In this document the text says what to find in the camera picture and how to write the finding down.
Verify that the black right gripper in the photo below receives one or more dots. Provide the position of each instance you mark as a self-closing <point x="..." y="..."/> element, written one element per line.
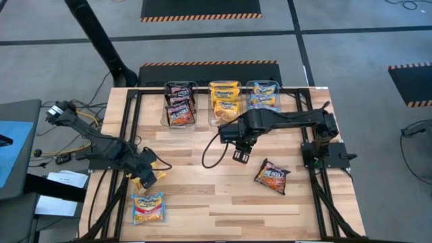
<point x="239" y="130"/>

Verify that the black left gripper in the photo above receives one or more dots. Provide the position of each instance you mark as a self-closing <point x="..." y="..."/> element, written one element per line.
<point x="145" y="165"/>

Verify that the yellow Maruchan noodle packet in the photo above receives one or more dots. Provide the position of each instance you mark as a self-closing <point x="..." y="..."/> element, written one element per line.
<point x="227" y="111"/>
<point x="137" y="185"/>
<point x="223" y="84"/>
<point x="224" y="94"/>

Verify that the black Maruchan fire noodle packet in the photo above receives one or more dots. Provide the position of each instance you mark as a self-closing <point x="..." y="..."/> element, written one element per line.
<point x="179" y="90"/>
<point x="180" y="100"/>
<point x="180" y="116"/>
<point x="271" y="177"/>

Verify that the blue Maruchan noodle packet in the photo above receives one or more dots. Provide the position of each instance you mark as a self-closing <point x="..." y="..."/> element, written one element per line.
<point x="147" y="209"/>
<point x="265" y="88"/>
<point x="264" y="101"/>

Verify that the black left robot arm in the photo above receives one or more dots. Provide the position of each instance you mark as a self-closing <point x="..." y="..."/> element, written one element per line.
<point x="101" y="143"/>

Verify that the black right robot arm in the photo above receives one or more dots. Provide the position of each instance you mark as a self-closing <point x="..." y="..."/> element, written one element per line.
<point x="297" y="118"/>

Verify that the clear plastic bin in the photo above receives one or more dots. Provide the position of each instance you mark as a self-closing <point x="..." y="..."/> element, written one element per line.
<point x="209" y="114"/>
<point x="283" y="98"/>
<point x="162" y="111"/>

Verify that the white paper sheet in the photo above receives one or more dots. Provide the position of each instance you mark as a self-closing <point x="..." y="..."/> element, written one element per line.
<point x="55" y="206"/>
<point x="67" y="179"/>

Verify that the small black power adapter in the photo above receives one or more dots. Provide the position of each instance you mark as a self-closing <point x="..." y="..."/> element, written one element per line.
<point x="63" y="159"/>

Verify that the black hazard-striped floor mat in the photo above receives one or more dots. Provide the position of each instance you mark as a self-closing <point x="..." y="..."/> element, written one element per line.
<point x="411" y="84"/>
<point x="202" y="6"/>
<point x="202" y="72"/>

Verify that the black bar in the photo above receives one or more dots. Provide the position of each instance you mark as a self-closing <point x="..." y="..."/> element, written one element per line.
<point x="54" y="189"/>

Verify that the small black knob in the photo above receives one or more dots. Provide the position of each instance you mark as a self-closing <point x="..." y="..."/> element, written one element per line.
<point x="38" y="153"/>

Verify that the blue sheet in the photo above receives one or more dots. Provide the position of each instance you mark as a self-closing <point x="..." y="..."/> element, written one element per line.
<point x="13" y="158"/>

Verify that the grey side table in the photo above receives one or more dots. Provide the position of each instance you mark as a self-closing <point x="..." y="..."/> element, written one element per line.
<point x="20" y="111"/>

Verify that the small black device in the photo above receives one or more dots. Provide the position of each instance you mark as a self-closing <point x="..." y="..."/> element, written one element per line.
<point x="5" y="141"/>

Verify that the thick black pole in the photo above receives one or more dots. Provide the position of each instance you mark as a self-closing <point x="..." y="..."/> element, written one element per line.
<point x="98" y="37"/>

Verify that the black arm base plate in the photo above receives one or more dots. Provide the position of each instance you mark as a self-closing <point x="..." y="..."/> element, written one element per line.
<point x="342" y="161"/>
<point x="98" y="164"/>

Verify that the black aluminium table frame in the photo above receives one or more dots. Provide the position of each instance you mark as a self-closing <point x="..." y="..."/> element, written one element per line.
<point x="202" y="90"/>

